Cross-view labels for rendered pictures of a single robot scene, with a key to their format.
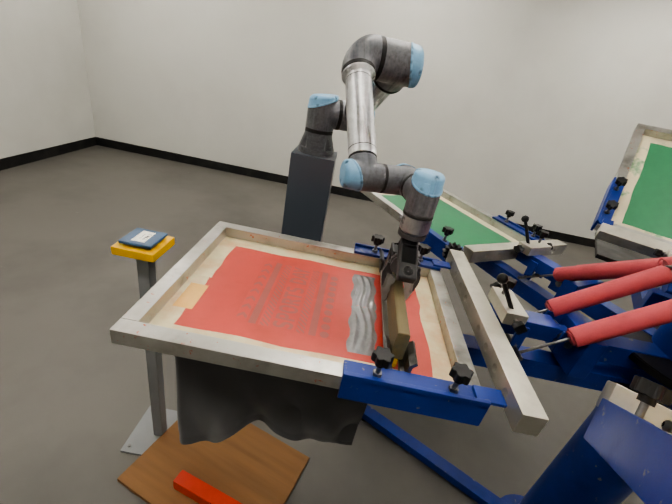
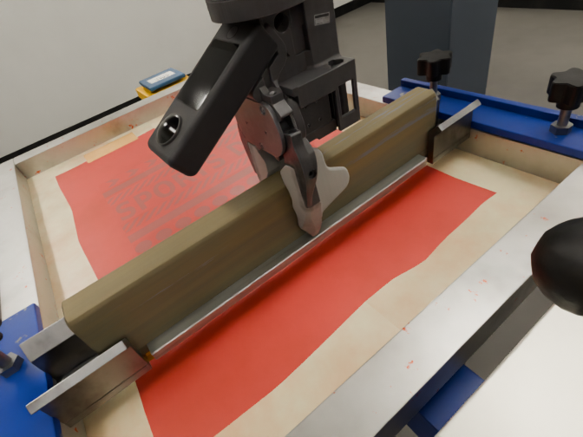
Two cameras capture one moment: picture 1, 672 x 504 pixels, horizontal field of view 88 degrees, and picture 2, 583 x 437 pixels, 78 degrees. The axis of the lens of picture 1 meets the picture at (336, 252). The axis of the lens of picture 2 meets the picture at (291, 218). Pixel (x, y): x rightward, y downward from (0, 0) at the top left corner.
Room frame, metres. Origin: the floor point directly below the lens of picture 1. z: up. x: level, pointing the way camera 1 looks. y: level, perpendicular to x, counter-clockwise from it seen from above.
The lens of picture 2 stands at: (0.68, -0.43, 1.25)
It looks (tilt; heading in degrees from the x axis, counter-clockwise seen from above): 40 degrees down; 64
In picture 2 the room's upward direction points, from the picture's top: 16 degrees counter-clockwise
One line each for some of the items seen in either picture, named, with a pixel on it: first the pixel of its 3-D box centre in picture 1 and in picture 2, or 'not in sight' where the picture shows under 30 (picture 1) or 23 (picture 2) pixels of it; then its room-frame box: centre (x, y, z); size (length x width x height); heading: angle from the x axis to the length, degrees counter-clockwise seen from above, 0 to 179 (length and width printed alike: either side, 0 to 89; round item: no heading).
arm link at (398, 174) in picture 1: (402, 181); not in sight; (0.92, -0.13, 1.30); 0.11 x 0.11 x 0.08; 17
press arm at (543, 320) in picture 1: (520, 322); not in sight; (0.81, -0.53, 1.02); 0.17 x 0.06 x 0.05; 90
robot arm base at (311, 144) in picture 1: (317, 140); not in sight; (1.50, 0.17, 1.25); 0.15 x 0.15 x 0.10
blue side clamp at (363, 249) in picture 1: (395, 262); (485, 132); (1.08, -0.21, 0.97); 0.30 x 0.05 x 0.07; 90
